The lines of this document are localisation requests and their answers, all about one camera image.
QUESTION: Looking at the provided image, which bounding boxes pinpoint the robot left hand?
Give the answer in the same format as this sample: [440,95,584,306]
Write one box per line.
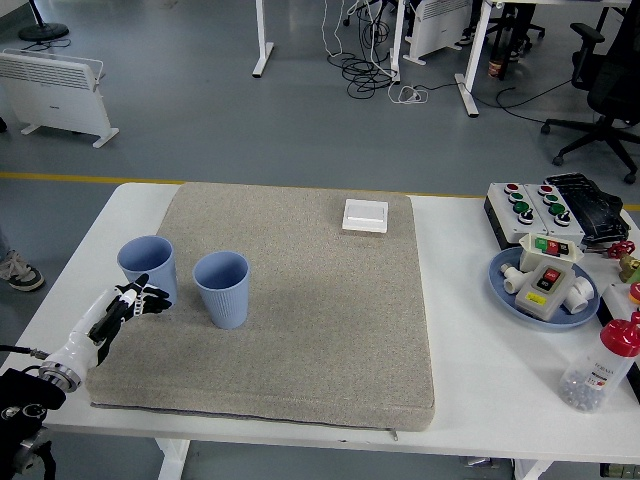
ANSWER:
[48,273,173,372]

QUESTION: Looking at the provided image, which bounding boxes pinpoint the blue ribbed cup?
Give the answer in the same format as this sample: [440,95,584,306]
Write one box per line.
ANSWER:
[116,235,179,307]
[192,250,251,330]

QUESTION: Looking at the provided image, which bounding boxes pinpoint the person's shoe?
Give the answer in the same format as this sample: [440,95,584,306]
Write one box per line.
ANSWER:
[0,249,46,294]

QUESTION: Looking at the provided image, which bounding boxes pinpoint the white table leg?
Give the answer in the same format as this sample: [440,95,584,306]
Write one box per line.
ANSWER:
[153,438,192,480]
[513,458,554,480]

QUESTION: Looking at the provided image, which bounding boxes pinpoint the grey-brown mat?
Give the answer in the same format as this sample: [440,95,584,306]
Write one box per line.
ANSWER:
[84,181,436,434]

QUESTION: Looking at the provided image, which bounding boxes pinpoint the white panel heater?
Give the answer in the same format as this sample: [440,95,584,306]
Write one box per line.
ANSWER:
[0,48,120,149]
[402,0,474,66]

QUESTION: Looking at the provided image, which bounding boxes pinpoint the black fan stand base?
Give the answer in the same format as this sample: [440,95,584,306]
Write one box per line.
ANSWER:
[18,0,70,42]

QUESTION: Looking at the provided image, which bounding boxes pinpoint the white desk leg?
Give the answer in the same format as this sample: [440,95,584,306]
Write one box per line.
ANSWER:
[251,0,275,78]
[388,0,407,84]
[453,0,494,118]

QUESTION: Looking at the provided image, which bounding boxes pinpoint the white pipe fitting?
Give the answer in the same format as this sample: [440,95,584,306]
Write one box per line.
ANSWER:
[500,263,526,296]
[564,276,597,314]

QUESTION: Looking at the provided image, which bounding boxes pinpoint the grey three-button control box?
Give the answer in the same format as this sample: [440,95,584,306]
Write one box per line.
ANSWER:
[483,182,551,251]
[529,183,586,236]

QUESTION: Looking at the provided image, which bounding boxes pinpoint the blue plate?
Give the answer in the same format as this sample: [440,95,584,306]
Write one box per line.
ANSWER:
[488,246,601,332]

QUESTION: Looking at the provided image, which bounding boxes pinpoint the clear bottle red cap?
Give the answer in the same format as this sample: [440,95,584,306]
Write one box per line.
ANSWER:
[558,310,640,414]

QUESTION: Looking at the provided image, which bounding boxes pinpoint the white box red button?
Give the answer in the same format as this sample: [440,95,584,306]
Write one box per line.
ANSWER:
[597,282,640,331]

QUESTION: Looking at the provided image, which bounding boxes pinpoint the black chair base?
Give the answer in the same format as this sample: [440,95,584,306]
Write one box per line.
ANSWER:
[483,0,546,61]

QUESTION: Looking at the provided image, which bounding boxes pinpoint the black crate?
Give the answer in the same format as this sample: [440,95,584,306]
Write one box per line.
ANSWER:
[598,463,640,480]

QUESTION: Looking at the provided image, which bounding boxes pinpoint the black office chair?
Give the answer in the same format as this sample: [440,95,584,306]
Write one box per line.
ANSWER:
[540,0,640,185]

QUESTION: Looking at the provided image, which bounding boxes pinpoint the white wall switch plate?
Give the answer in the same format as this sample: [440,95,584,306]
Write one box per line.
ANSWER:
[341,198,391,233]

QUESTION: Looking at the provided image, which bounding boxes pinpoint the black cable bundle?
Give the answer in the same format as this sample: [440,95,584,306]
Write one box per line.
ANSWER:
[341,0,401,99]

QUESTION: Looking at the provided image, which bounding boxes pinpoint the white cable coil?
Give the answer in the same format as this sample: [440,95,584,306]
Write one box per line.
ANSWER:
[388,84,429,105]

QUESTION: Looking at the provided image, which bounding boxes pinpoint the beige red-black push-button switch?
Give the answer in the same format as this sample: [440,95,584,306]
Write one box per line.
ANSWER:
[514,263,576,321]

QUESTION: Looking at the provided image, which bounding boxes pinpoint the beige green-red push-button switch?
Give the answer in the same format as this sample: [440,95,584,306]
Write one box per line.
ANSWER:
[517,232,585,274]

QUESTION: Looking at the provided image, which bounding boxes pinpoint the brass valve red handle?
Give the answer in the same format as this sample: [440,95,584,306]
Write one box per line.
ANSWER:
[608,241,640,284]

